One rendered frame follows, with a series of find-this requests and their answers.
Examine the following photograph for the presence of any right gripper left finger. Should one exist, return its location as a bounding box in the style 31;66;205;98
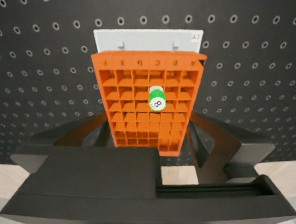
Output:
22;110;111;147

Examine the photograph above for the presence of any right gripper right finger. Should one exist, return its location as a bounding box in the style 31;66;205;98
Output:
186;110;275;184

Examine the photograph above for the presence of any orange tube rack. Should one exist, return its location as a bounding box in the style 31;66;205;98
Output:
92;51;206;156

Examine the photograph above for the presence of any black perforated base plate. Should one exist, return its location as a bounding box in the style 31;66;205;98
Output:
0;0;296;166

